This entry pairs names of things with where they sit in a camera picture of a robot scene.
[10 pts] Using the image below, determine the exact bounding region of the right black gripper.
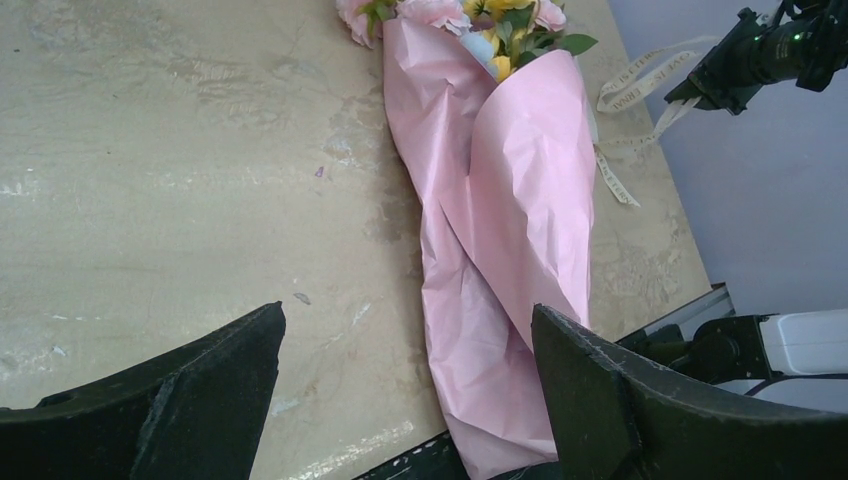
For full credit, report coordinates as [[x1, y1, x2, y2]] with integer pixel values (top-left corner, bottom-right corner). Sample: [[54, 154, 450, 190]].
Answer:
[[664, 0, 847, 116]]

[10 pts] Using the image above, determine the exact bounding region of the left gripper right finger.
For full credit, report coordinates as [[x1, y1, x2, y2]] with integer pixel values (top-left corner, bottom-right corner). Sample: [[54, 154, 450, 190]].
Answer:
[[531, 305, 847, 479]]

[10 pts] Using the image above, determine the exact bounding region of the cream printed ribbon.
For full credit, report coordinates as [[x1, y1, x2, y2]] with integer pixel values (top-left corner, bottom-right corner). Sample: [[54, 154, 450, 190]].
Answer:
[[592, 36, 720, 207]]

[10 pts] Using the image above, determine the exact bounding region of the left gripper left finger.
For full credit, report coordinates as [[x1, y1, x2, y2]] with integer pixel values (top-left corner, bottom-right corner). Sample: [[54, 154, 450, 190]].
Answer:
[[1, 303, 286, 479]]

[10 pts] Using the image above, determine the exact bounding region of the pink flower bouquet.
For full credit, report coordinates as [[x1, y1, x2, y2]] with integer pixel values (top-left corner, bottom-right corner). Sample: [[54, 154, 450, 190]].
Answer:
[[336, 1, 595, 479]]

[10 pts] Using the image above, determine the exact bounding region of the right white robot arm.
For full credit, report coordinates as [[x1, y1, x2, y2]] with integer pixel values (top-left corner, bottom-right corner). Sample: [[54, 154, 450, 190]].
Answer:
[[664, 1, 847, 401]]

